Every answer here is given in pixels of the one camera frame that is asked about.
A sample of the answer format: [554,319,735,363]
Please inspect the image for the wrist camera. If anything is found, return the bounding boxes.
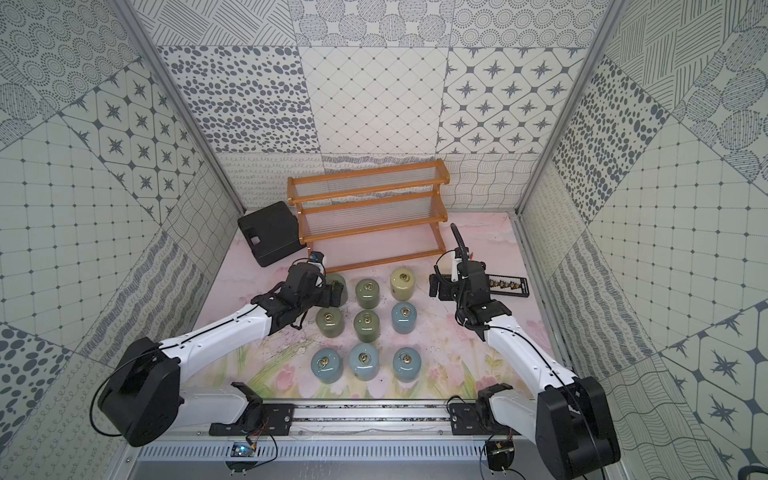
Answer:
[450,223,470,282]
[308,251,324,267]

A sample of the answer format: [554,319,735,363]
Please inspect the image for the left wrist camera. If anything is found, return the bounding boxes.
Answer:
[308,251,324,267]

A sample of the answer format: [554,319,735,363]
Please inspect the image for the wooden three-tier shelf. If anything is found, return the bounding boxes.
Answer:
[287,159,450,273]

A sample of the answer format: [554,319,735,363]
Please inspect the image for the pale yellow canister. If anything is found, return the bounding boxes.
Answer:
[389,267,416,302]

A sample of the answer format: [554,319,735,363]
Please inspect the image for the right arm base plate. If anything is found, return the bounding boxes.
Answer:
[446,402,511,436]

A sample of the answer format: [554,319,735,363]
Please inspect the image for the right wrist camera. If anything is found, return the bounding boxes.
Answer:
[450,223,470,282]

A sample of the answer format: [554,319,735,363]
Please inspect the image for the aluminium mounting rail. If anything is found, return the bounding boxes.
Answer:
[122,398,619,442]

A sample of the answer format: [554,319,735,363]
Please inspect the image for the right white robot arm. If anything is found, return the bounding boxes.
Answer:
[429,256,621,479]

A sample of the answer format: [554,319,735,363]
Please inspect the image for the black terminal board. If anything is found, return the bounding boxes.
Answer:
[487,274,530,298]

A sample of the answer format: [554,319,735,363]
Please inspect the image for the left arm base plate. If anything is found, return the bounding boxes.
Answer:
[208,403,296,437]

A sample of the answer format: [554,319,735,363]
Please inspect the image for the blue canister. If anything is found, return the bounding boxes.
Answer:
[391,301,418,335]
[310,348,343,384]
[348,342,379,381]
[393,347,422,383]

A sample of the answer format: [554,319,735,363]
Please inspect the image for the black plastic case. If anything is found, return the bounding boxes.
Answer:
[238,201,305,267]

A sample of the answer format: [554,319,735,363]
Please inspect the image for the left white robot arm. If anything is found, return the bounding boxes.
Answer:
[89,259,343,447]

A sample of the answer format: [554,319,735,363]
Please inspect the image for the green canister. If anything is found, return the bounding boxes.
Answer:
[353,309,381,343]
[326,273,349,306]
[355,278,380,310]
[315,307,344,338]

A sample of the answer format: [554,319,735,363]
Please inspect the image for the floral pink table mat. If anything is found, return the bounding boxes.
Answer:
[182,212,553,399]

